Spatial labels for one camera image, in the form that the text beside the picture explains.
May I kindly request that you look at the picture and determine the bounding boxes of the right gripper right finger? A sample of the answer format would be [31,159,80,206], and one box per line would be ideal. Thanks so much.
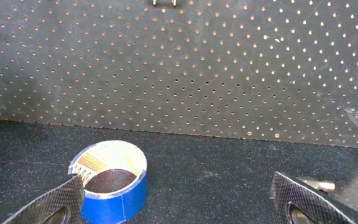
[270,171,358,224]

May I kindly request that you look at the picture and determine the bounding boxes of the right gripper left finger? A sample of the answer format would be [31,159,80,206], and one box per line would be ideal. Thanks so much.
[1,174,86,224]

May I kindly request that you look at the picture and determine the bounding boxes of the roll of blue tape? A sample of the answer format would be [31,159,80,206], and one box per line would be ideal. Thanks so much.
[68,140,149,224]

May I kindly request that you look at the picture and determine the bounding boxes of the black pegboard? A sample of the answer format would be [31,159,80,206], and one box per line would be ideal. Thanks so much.
[0,0,358,149]

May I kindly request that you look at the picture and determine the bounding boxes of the metal hook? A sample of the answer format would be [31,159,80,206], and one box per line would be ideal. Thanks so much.
[152,0,178,7]

